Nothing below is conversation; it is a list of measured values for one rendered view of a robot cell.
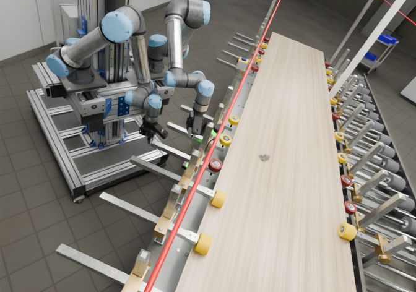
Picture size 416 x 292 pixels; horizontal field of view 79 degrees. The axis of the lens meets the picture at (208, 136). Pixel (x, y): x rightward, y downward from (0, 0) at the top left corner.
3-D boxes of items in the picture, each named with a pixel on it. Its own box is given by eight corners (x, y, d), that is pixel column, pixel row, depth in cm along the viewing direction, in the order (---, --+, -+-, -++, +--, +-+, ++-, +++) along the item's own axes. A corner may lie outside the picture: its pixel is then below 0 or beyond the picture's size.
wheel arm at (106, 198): (98, 201, 110) (98, 197, 108) (103, 195, 113) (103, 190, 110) (202, 249, 108) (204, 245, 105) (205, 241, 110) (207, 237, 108)
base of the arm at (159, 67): (138, 63, 179) (140, 50, 172) (157, 61, 188) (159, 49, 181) (149, 75, 172) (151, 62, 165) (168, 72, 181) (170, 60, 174)
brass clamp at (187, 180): (174, 190, 126) (176, 184, 122) (184, 171, 136) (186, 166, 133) (185, 195, 125) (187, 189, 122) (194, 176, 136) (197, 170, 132)
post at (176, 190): (155, 242, 127) (171, 188, 95) (158, 236, 130) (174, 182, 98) (161, 245, 127) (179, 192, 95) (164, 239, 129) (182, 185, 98)
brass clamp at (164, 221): (151, 234, 107) (152, 229, 104) (164, 208, 117) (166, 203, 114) (164, 240, 107) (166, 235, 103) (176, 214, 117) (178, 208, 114)
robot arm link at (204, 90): (212, 78, 126) (217, 88, 121) (206, 96, 133) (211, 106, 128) (197, 77, 123) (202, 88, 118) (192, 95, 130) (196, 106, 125)
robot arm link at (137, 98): (131, 95, 144) (150, 101, 144) (122, 106, 135) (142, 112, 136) (132, 83, 139) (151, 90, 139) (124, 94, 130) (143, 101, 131)
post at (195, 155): (173, 206, 148) (192, 152, 116) (176, 201, 150) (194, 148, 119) (179, 208, 148) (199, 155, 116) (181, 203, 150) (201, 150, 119)
